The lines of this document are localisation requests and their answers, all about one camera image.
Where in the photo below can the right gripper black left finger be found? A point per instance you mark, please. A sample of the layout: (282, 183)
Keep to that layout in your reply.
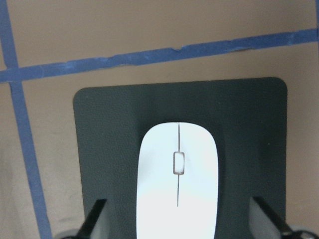
(95, 225)

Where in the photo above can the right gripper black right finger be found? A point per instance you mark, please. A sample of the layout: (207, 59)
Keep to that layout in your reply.
(265, 223)

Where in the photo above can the white computer mouse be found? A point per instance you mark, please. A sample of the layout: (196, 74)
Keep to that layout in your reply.
(177, 183)

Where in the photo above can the black mousepad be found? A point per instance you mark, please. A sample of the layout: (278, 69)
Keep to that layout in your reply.
(246, 117)

